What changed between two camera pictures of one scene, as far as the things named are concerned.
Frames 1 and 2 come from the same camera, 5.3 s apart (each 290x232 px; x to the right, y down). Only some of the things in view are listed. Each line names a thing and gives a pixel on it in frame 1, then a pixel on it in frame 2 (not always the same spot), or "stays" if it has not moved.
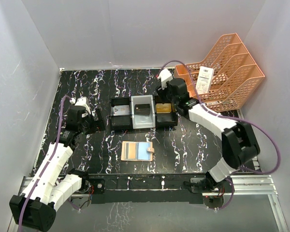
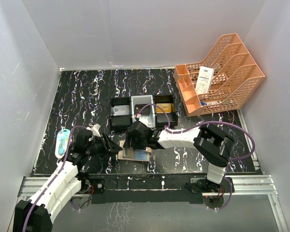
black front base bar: x=150 y=189 stays
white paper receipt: x=204 y=80 stays
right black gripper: x=161 y=94 to x=130 y=144
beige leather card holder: x=137 y=151 stays
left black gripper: x=94 y=121 to x=106 y=145
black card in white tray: x=142 y=109 stays
